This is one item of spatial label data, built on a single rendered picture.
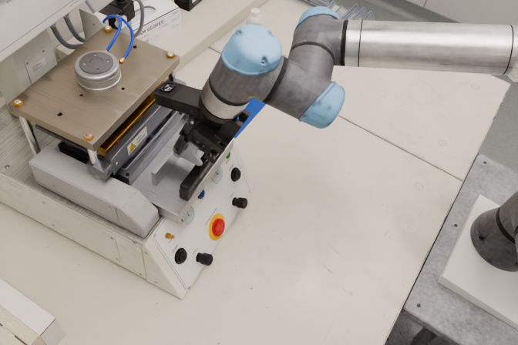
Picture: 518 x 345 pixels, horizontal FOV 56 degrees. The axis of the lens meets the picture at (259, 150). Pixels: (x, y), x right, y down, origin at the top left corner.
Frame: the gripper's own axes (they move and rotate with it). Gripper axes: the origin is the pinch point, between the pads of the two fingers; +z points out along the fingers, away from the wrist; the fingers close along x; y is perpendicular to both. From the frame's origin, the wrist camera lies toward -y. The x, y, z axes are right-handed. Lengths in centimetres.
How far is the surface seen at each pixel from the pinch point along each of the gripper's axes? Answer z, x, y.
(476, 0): 51, 234, 76
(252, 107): 24.5, 41.7, 6.8
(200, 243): 15.8, -6.0, 15.1
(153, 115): -2.2, 1.7, -7.7
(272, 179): 19.1, 21.4, 21.7
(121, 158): -0.6, -8.9, -7.1
